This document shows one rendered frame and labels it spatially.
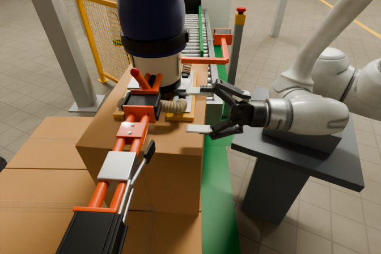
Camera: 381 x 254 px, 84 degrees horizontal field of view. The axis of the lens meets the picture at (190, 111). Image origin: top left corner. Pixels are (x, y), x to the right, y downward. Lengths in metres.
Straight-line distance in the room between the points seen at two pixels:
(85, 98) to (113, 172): 2.05
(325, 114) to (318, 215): 1.25
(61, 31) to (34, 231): 1.55
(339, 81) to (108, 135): 0.82
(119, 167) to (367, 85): 0.79
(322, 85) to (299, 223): 1.05
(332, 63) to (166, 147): 0.64
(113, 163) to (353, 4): 0.63
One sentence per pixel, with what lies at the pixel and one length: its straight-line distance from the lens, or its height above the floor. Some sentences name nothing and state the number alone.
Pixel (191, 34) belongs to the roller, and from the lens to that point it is 2.66.
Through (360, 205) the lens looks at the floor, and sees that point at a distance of 2.01.
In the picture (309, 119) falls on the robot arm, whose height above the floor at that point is 1.10.
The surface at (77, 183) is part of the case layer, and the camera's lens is 1.19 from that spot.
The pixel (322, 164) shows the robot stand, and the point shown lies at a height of 0.75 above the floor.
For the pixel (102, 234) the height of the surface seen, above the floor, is 1.10.
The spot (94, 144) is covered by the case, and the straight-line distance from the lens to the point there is 0.74.
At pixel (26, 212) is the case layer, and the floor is 0.54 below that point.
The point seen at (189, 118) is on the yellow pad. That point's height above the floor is 0.96.
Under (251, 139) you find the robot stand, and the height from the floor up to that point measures 0.75.
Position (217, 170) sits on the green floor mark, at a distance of 1.77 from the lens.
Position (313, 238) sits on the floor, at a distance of 1.72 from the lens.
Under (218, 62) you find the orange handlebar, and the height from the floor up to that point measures 1.08.
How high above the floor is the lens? 1.45
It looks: 40 degrees down
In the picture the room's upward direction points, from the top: straight up
